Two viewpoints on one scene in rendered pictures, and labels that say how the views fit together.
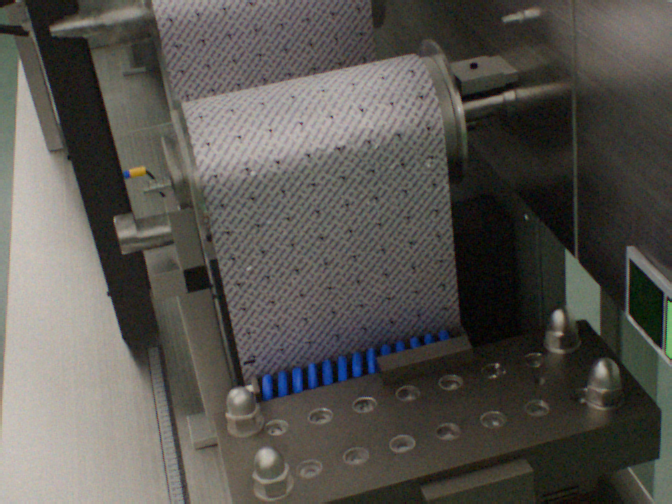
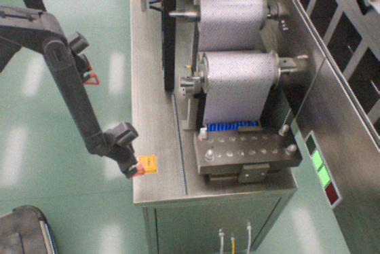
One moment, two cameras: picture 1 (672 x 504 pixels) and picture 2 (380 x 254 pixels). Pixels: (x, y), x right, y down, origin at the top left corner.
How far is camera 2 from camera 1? 42 cm
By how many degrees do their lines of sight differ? 21
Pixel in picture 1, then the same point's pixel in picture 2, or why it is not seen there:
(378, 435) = (235, 149)
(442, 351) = (254, 129)
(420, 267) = (254, 107)
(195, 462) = (182, 134)
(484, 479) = (258, 166)
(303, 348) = (219, 119)
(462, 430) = (255, 152)
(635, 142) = (323, 112)
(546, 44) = (307, 69)
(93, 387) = (156, 103)
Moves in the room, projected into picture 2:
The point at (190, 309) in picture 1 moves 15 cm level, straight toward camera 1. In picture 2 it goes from (192, 101) to (197, 130)
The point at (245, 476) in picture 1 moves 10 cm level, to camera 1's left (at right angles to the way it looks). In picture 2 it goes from (202, 153) to (176, 151)
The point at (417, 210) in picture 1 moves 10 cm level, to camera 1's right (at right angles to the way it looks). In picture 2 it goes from (258, 96) to (285, 98)
